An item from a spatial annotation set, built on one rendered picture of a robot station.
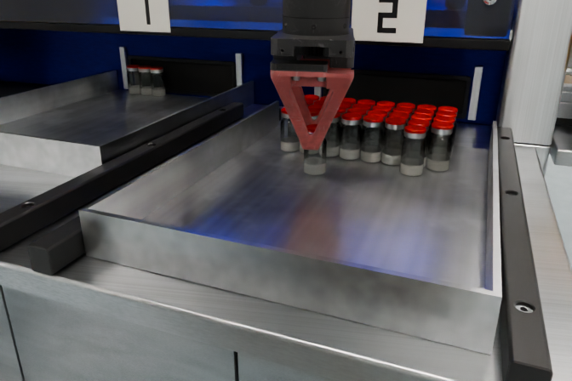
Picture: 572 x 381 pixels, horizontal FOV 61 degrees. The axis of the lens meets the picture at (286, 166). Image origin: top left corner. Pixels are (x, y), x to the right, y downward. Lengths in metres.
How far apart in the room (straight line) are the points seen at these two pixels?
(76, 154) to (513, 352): 0.40
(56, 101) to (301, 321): 0.59
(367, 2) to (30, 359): 1.04
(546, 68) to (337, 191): 0.28
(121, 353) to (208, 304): 0.78
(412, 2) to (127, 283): 0.43
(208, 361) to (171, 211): 0.57
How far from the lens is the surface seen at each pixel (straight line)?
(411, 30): 0.60
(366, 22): 0.61
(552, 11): 0.60
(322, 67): 0.40
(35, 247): 0.35
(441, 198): 0.44
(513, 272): 0.32
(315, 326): 0.28
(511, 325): 0.27
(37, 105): 0.78
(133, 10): 0.75
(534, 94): 0.61
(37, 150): 0.54
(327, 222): 0.38
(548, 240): 0.41
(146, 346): 1.02
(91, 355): 1.13
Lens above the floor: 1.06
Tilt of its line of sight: 21 degrees down
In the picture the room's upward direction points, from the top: straight up
